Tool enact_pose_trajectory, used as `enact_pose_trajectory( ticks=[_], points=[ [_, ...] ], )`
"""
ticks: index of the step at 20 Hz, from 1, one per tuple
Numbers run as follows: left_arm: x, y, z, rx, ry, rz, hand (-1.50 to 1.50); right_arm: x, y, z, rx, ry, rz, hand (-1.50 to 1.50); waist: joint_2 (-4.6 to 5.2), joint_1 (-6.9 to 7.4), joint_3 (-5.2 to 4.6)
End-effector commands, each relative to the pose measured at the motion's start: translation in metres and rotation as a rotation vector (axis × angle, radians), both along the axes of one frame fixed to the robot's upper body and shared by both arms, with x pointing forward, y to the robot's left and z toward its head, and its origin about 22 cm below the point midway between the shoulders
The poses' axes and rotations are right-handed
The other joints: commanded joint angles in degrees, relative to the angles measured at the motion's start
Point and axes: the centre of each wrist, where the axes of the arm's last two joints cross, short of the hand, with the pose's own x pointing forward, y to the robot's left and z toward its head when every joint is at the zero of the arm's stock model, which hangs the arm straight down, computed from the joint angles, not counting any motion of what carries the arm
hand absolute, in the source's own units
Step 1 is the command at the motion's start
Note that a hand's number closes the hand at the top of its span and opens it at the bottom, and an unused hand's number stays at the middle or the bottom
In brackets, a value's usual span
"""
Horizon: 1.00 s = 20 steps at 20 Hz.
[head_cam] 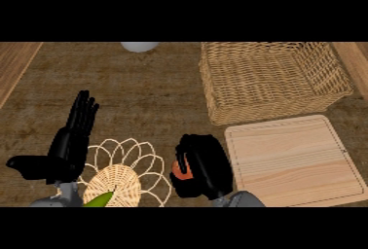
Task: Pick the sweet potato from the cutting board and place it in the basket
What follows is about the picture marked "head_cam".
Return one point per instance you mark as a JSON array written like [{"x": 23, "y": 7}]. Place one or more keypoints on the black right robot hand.
[{"x": 206, "y": 168}]

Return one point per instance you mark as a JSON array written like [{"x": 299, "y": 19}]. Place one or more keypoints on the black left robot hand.
[{"x": 72, "y": 146}]

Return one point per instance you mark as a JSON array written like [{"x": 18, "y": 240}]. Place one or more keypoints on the orange sweet potato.
[{"x": 183, "y": 171}]

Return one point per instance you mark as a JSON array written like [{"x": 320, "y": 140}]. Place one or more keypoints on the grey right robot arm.
[{"x": 239, "y": 199}]

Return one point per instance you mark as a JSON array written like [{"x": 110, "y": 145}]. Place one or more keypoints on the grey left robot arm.
[{"x": 60, "y": 196}]

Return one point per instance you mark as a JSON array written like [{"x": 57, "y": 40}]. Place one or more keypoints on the pale wooden cutting board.
[{"x": 295, "y": 160}]

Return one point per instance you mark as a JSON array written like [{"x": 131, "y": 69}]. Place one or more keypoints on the rectangular wicker basket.
[{"x": 273, "y": 81}]

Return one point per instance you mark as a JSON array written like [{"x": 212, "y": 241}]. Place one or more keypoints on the round woven wicker trivet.
[{"x": 122, "y": 176}]

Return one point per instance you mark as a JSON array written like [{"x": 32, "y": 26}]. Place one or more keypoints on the green vegetable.
[{"x": 98, "y": 200}]

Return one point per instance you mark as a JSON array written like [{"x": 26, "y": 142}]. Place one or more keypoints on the pale grey round object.
[{"x": 140, "y": 46}]

